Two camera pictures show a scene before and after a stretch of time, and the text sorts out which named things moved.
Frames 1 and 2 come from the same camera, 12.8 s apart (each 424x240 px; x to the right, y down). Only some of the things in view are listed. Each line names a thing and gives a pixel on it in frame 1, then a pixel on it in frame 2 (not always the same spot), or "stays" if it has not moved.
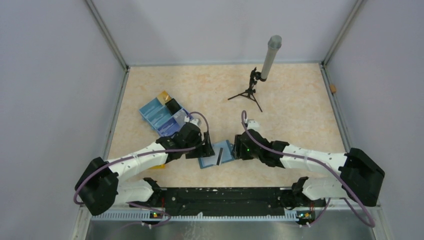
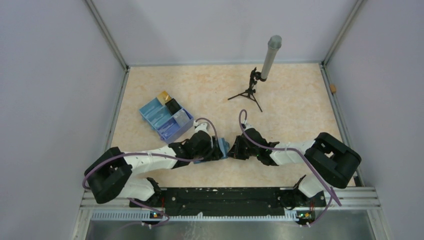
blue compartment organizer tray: (160, 117) stays
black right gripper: (239, 153) stays
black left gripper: (205, 150) -> (217, 156)
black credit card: (173, 106) stays
